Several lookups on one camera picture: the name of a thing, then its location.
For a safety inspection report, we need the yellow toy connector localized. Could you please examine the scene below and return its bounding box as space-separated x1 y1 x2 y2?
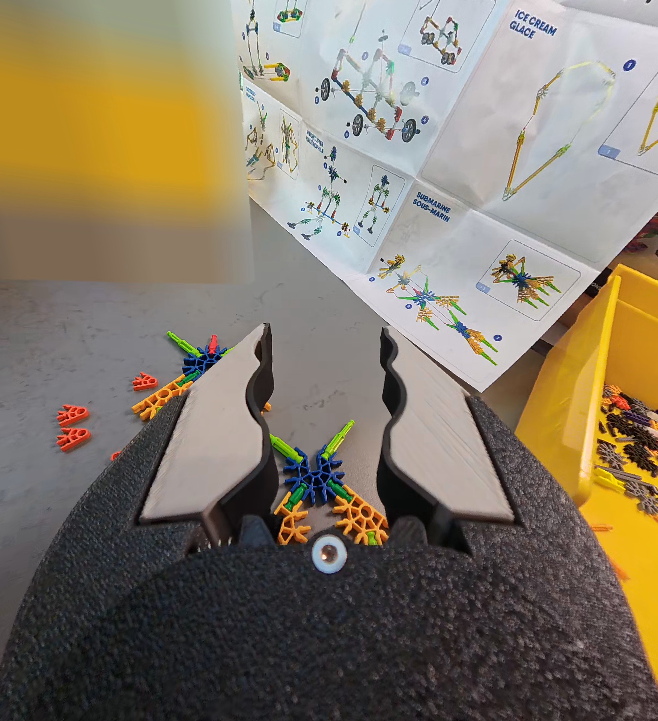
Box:
131 378 192 421

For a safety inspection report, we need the blue toy connector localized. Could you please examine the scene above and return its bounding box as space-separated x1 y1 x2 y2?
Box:
182 344 229 379

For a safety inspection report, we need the pile of toy parts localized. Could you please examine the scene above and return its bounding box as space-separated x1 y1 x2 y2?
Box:
592 382 658 551

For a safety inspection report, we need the grey desk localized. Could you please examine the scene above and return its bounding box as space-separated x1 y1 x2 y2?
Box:
0 197 595 699

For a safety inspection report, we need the assembled toy model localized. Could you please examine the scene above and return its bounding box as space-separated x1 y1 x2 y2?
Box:
269 419 391 546

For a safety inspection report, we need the yellow storage bin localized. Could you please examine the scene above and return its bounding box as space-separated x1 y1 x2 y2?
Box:
514 263 658 721

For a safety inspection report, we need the printed instruction sheet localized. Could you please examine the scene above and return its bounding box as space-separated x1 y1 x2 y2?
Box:
230 0 658 393

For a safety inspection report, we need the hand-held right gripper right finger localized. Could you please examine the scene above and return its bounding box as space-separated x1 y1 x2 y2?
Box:
379 326 517 525

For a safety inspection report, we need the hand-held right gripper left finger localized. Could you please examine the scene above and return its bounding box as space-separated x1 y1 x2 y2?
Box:
137 323 279 527

